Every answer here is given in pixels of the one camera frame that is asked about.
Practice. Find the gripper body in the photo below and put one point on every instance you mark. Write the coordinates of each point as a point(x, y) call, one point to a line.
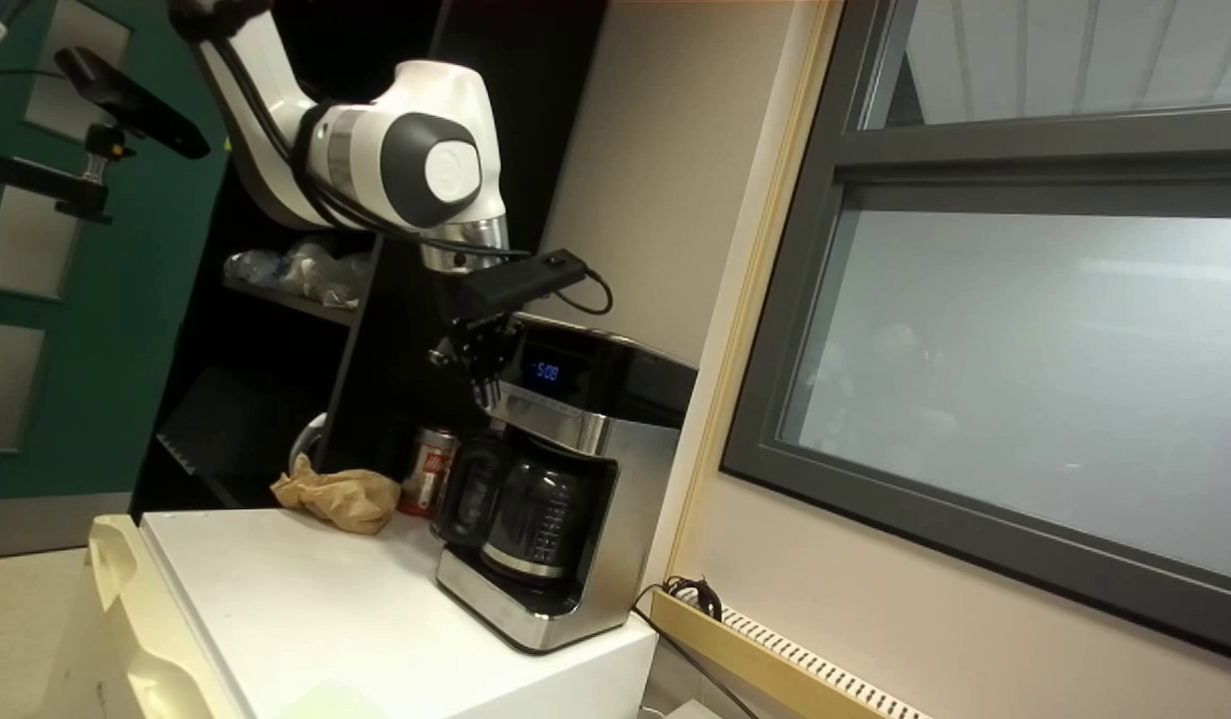
point(480, 345)

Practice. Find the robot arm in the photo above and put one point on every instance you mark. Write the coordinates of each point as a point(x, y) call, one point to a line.
point(430, 150)

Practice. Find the red and silver coffee can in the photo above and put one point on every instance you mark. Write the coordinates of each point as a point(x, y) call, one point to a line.
point(427, 474)

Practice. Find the glass coffee carafe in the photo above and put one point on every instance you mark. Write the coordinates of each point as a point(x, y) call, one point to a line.
point(530, 509)

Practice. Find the black and steel coffee maker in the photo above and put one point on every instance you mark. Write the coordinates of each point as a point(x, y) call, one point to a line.
point(630, 479)

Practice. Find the heap of clear plastic bags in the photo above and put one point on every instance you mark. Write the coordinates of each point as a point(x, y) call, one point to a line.
point(306, 270)

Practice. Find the crumpled brown paper bag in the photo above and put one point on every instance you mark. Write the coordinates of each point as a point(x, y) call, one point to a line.
point(340, 496)

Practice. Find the black shelf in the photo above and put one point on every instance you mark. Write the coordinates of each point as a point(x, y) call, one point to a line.
point(266, 399)

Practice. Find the white mini fridge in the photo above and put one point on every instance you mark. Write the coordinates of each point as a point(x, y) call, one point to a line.
point(306, 609)

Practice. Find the green door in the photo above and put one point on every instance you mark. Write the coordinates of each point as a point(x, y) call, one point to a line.
point(106, 330)

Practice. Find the grey framed window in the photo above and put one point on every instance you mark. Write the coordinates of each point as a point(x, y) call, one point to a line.
point(1024, 379)

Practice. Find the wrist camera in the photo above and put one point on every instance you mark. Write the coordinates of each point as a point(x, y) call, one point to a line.
point(520, 280)

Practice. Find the camera on mount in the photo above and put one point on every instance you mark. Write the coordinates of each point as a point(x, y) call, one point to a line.
point(126, 100)

